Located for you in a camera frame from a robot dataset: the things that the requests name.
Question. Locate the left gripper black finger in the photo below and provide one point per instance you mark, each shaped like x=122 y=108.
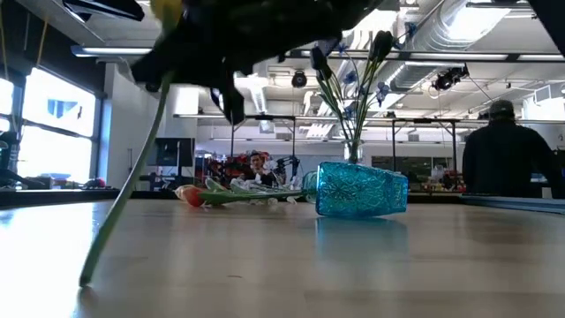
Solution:
x=190 y=57

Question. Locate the blue artificial flower bunch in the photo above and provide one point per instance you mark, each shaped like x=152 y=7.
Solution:
x=381 y=90

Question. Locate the long green stem foreground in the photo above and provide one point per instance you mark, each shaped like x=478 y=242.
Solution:
x=180 y=191

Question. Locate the orange artificial tulip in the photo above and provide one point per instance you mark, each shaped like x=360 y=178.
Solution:
x=194 y=197

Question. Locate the blue patterned glass vase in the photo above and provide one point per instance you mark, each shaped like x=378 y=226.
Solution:
x=362 y=190

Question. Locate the black background robot arm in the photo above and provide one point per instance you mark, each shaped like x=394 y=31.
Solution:
x=289 y=161

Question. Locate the clear glass vase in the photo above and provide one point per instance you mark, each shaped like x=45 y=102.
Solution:
x=353 y=154

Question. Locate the white hanging ceiling fixture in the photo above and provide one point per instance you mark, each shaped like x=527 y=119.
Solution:
x=258 y=95

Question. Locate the long ceiling light strip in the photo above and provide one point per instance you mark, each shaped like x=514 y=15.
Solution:
x=459 y=56
x=115 y=50

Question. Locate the black computer monitor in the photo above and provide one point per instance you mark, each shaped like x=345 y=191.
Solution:
x=174 y=152

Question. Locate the red storage shelf rack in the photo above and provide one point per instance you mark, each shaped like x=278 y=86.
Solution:
x=229 y=161

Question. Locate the black standing desk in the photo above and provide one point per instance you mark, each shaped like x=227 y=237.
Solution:
x=167 y=178

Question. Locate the person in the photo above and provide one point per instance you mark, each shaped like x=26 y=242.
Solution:
x=503 y=154
x=265 y=179

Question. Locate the small red object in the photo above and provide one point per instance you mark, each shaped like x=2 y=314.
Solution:
x=99 y=182

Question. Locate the large bright window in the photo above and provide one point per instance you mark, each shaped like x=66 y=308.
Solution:
x=57 y=146

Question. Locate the round black ceiling camera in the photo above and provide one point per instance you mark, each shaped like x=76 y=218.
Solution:
x=299 y=79

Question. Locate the silver ventilation duct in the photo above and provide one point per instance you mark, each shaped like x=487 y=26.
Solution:
x=410 y=77

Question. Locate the black hanging ceiling camera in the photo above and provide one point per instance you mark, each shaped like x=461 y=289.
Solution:
x=448 y=79

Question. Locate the black table edge rail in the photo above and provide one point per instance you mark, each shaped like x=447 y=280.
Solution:
x=44 y=197

